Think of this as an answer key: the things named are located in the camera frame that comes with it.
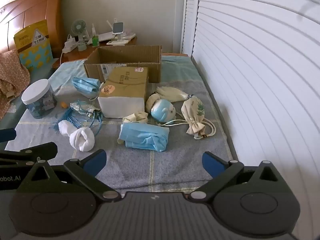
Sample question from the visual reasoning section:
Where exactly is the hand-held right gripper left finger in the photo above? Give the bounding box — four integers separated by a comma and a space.
25, 149, 122, 202

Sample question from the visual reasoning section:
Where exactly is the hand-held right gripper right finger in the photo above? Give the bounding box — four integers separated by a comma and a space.
187, 151, 285, 202

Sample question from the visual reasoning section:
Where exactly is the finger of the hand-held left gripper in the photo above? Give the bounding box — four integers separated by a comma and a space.
0, 128, 17, 143
0, 142, 58, 168

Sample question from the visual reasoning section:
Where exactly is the beige drawstring pouch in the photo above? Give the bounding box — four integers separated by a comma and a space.
181, 99, 217, 140

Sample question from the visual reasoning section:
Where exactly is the blue face mask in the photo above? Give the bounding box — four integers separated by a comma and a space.
119, 122, 170, 152

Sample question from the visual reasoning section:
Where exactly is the knotted beige cloth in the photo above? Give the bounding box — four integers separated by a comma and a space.
122, 112, 148, 124

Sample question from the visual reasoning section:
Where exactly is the blue and white plush toy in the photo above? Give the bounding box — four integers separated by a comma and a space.
151, 99, 176, 121

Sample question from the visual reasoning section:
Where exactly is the cardboard box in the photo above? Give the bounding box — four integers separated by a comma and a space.
84, 45, 163, 83

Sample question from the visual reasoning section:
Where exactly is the rolled white sock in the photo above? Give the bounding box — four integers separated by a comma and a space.
58, 120, 95, 152

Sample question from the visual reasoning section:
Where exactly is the clear jar with white lid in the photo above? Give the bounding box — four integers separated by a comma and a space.
21, 79, 58, 119

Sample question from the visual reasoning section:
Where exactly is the checked grey blue blanket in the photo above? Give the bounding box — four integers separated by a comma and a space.
5, 54, 233, 198

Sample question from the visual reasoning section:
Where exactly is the brown floral cloth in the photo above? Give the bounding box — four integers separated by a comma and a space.
0, 50, 31, 120

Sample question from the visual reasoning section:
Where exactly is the blue face mask packet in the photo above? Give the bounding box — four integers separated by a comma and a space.
72, 77, 101, 98

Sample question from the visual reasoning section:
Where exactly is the brown tissue pack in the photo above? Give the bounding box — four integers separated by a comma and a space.
97, 67, 149, 118

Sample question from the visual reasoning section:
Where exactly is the cream tassel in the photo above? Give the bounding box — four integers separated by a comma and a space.
156, 86, 195, 103

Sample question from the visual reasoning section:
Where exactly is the yellow snack bag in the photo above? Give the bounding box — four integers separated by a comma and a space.
14, 19, 53, 68

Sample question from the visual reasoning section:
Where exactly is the wooden nightstand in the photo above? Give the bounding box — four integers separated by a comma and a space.
61, 36, 138, 63

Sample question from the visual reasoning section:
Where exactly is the white power strip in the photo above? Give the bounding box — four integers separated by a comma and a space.
62, 35, 78, 53

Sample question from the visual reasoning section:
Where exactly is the white louvered door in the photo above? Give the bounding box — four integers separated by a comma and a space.
180, 0, 320, 230

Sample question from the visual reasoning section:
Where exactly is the green spray bottle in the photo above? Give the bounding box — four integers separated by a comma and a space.
91, 24, 99, 47

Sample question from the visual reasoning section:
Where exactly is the small desk fan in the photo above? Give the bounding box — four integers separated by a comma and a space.
71, 19, 87, 42

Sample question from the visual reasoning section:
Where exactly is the white stand with screen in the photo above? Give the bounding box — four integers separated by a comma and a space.
112, 18, 125, 42

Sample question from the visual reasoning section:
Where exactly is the wooden headboard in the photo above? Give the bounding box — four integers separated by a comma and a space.
0, 0, 67, 55

